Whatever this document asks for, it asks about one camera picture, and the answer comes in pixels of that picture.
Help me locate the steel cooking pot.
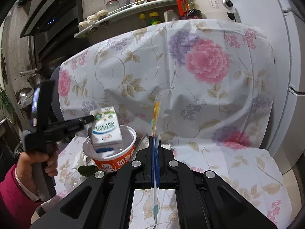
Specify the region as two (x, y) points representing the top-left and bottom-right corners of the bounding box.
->
(20, 68), (44, 89)

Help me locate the green white milk carton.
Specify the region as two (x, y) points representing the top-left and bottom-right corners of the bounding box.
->
(88, 106), (123, 153)

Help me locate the metal kitchen shelf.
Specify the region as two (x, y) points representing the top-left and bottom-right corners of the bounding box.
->
(74, 0), (177, 38)

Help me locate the white rice cooker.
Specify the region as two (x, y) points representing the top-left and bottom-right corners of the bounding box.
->
(195, 0), (236, 22)

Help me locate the magenta sleeved left forearm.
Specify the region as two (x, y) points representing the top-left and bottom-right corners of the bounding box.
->
(1, 164), (42, 228)

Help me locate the person's left hand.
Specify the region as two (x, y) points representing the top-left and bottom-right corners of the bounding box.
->
(15, 144), (58, 200)

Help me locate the black range hood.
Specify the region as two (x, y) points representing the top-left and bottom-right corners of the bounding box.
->
(20, 0), (83, 61)

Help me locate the yellow clear snack wrapper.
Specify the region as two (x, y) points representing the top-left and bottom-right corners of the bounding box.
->
(151, 90), (170, 228)

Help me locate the silver refrigerator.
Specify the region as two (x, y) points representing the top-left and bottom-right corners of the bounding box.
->
(232, 0), (304, 174)

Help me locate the yellow cap green bottle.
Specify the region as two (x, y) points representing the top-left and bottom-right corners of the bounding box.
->
(149, 12), (162, 25)

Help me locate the floral cloth chair cover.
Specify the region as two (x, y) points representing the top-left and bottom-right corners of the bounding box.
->
(58, 20), (292, 228)

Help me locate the orange instant noodle cup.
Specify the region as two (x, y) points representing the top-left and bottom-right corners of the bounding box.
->
(83, 125), (136, 172)

